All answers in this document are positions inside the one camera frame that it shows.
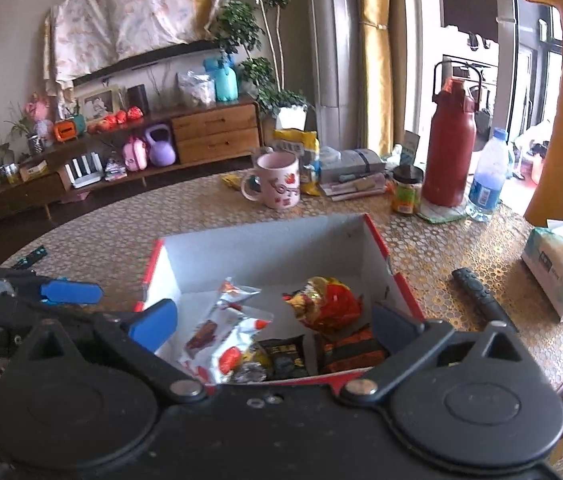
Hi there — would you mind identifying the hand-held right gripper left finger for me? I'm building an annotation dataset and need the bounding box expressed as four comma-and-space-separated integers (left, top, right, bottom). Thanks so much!
2, 299, 210, 403

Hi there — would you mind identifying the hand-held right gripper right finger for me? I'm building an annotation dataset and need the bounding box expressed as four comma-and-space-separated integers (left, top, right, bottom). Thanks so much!
339, 301, 549, 403

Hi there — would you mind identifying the orange and dark snack packet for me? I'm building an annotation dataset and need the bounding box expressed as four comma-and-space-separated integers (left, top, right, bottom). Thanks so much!
314, 325, 389, 375

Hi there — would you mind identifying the shiny red gold snack packet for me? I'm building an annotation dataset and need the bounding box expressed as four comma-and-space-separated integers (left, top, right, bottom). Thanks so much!
281, 276, 365, 333

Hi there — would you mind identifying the red and white snack packet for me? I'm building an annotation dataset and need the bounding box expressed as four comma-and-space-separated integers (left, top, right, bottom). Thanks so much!
179, 277, 275, 386

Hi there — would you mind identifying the yellow snack packet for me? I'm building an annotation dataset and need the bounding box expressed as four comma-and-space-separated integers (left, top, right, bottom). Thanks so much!
234, 342, 272, 385

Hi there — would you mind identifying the black snack packet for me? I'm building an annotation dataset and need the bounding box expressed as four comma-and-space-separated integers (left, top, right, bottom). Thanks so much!
260, 335, 309, 381

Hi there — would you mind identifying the red cardboard box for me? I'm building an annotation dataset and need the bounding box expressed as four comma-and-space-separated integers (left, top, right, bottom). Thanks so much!
134, 212, 425, 396

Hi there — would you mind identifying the black remote with coloured buttons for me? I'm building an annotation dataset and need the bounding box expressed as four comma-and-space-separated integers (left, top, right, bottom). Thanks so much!
10, 245, 48, 271

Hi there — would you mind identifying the plain black remote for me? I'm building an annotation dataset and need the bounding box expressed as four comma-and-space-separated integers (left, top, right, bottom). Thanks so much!
451, 267, 519, 333

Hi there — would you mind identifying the green cloth coaster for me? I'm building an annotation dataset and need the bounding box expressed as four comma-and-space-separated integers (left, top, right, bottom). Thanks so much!
416, 200, 472, 224

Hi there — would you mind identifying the small cardboard box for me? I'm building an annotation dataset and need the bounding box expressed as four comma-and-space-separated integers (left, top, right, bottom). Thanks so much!
19, 160, 50, 182

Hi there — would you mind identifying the white router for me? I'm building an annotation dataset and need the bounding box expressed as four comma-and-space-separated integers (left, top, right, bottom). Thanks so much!
64, 152, 104, 190

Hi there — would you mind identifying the stack of booklets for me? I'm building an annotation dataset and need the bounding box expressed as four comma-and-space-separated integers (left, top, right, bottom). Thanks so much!
104, 157, 128, 182

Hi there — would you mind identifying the small jar with black lid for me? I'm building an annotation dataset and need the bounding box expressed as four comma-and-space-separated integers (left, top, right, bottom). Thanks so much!
391, 164, 425, 217

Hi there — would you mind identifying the stack of papers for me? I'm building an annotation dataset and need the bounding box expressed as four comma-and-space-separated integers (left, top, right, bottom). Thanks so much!
321, 177, 392, 202

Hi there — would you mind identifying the pink toy case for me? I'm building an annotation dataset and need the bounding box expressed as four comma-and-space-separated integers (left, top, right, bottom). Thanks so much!
122, 135, 148, 172

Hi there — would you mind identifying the orange radio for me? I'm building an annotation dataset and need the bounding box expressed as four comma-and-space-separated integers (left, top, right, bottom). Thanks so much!
52, 115, 87, 142

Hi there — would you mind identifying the grey box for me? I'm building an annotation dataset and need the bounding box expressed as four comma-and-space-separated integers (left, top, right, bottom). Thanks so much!
320, 149, 387, 183

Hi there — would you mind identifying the purple kettlebell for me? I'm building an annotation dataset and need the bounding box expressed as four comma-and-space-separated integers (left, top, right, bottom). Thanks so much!
144, 124, 177, 167

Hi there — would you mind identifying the plastic water bottle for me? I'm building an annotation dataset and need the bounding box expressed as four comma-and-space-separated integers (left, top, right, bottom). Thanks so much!
465, 127, 511, 222

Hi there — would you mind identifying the tissue pack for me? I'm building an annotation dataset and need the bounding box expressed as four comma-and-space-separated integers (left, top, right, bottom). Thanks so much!
520, 220, 563, 323

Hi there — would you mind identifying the pink plush toy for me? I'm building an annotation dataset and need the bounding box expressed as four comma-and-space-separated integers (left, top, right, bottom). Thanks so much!
24, 92, 52, 136

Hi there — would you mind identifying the red thermos bottle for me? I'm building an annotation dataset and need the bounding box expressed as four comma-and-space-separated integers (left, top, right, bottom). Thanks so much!
421, 60, 482, 208

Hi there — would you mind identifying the pink mug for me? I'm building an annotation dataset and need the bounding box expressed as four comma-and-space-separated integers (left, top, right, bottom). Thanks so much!
240, 151, 302, 211

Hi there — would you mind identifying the yellow bag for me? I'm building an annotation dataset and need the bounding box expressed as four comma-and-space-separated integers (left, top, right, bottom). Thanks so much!
274, 129, 321, 197

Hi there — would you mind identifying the wooden tv cabinet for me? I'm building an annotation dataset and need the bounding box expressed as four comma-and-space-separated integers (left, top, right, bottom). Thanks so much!
0, 95, 262, 243

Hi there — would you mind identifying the black cylinder speaker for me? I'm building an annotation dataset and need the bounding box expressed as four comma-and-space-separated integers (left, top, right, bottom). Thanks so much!
126, 85, 150, 117

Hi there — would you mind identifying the white plant pot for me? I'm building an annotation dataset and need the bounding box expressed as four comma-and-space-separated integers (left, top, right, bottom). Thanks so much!
274, 102, 308, 132

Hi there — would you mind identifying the clear plastic bag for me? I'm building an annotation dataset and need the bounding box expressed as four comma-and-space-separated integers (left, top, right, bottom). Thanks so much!
176, 71, 216, 108

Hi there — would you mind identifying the television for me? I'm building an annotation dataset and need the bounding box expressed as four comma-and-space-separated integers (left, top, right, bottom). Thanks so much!
72, 40, 222, 87

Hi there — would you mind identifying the teal spray bottle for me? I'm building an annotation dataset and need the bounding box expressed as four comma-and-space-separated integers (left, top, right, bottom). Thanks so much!
214, 52, 240, 103

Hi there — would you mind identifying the yellow curtain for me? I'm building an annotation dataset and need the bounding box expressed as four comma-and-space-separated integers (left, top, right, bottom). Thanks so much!
359, 0, 407, 158

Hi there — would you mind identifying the floral cover cloth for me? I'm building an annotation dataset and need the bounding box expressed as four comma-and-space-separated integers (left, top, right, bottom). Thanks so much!
44, 0, 232, 96

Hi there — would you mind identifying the standing air conditioner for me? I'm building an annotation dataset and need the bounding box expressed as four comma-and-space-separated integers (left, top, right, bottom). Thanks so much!
306, 0, 362, 108

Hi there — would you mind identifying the potted tree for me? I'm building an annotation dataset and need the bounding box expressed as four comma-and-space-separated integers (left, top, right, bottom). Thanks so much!
212, 0, 309, 116

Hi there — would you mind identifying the photo frame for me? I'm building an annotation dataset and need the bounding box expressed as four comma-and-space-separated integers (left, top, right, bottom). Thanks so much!
76, 85, 121, 122

